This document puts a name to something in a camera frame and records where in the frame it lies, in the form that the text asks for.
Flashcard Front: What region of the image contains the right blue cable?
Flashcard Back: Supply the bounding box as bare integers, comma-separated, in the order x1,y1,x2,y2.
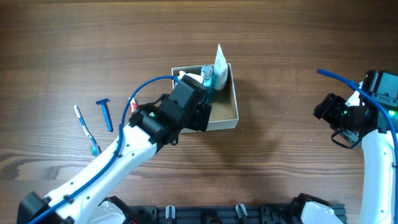
316,68,398,224

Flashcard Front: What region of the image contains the blue cable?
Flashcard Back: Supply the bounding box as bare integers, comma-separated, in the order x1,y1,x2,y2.
27,74,180,224
316,68,398,224

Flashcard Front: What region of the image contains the blue mouthwash bottle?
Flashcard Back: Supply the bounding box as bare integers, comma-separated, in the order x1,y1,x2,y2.
200,65,213,103

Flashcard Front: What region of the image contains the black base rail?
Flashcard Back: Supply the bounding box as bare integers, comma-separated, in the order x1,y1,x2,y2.
129,203,301,224

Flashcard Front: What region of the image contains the red white toothpaste tube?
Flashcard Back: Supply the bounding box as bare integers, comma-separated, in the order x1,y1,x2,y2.
129,98,138,115

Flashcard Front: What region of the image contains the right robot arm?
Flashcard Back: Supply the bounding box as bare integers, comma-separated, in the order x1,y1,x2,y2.
313,69,397,223

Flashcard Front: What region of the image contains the white lotion tube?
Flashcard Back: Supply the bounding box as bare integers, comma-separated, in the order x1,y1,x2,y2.
213,44,228,90

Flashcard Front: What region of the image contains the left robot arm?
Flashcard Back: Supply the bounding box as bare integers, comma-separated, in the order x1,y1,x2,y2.
17,75,211,223

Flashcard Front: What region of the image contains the blue white toothbrush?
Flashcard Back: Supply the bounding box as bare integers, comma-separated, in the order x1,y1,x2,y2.
74,105,100,157

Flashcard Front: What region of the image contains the blue disposable razor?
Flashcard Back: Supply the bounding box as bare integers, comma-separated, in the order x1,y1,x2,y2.
96,98,113,132

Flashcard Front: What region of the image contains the left blue cable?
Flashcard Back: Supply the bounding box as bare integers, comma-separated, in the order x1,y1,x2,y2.
27,74,180,224

